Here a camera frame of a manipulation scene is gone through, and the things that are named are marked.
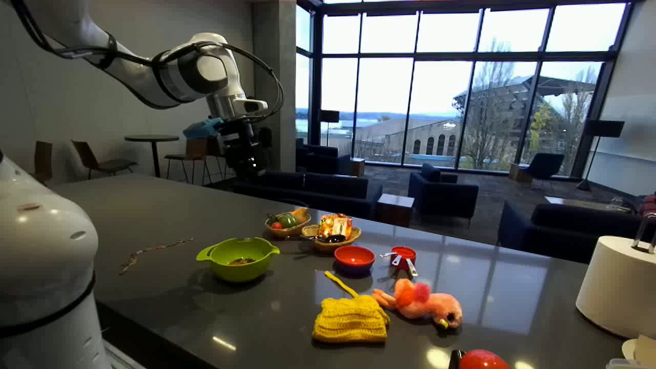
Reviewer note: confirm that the wooden lounge chair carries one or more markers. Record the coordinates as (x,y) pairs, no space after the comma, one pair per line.
(92,158)

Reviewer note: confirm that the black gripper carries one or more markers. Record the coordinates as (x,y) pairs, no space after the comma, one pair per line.
(240,139)

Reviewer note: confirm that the white paper roll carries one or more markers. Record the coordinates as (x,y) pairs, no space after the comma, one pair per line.
(617,287)

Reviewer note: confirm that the wicker basket with bread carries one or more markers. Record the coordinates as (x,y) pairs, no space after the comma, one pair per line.
(333,233)

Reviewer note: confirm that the red round object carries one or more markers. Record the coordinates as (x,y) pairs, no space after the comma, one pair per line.
(482,360)

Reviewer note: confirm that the dark armchair by window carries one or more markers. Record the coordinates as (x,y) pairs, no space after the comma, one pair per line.
(544,165)

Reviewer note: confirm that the blue armchair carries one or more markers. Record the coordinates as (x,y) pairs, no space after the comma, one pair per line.
(440,191)

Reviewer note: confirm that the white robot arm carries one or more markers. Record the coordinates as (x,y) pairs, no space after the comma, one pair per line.
(171,74)

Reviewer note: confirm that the green bowl with spout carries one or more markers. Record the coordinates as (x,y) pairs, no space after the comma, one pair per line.
(237,263)

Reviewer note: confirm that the wooden stool chair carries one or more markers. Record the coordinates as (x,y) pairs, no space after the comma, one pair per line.
(194,155)

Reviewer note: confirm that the dark cube side table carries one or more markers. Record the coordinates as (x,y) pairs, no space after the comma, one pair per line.
(395,208)

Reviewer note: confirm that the orange bowl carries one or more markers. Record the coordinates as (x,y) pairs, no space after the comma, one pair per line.
(352,257)

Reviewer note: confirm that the yellow knitted cloth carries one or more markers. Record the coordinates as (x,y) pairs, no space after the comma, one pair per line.
(348,321)

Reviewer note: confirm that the brown wooden chair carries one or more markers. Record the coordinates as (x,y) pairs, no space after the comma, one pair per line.
(44,161)

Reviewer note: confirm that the black music stand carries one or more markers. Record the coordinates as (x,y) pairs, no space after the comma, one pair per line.
(604,128)

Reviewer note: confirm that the round cafe table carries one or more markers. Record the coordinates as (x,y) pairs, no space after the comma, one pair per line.
(151,139)

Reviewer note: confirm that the dark blue couch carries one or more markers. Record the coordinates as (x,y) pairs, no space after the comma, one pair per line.
(566,227)

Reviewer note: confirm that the small red measuring cup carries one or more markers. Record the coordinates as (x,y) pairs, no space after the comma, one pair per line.
(402,258)

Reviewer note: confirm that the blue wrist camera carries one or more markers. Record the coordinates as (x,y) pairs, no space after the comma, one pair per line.
(204,128)

